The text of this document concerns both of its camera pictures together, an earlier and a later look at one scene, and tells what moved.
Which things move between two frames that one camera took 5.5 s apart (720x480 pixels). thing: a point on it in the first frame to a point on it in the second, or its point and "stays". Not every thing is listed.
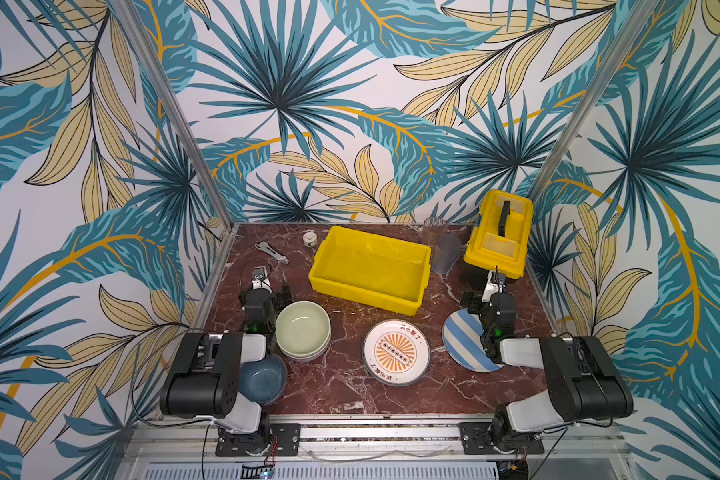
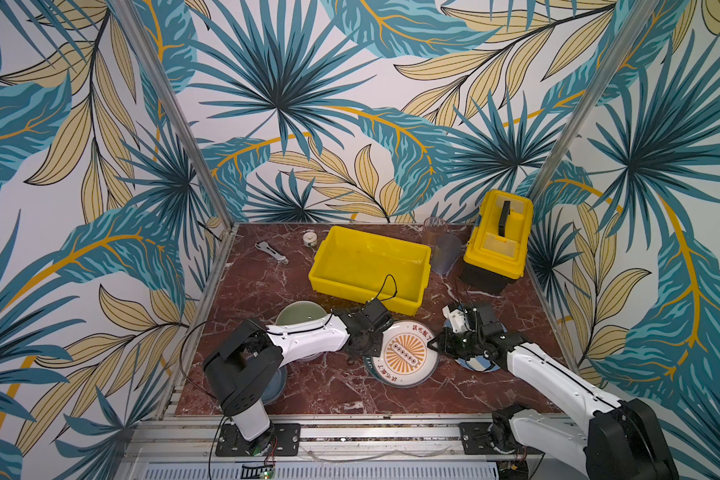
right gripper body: x=493 y=297 to x=460 y=339
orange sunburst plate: x=396 y=352 stays
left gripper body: x=263 y=292 to x=371 y=335
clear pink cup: x=433 y=228 stays
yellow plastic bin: x=371 y=270 stays
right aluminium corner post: x=629 y=31 stays
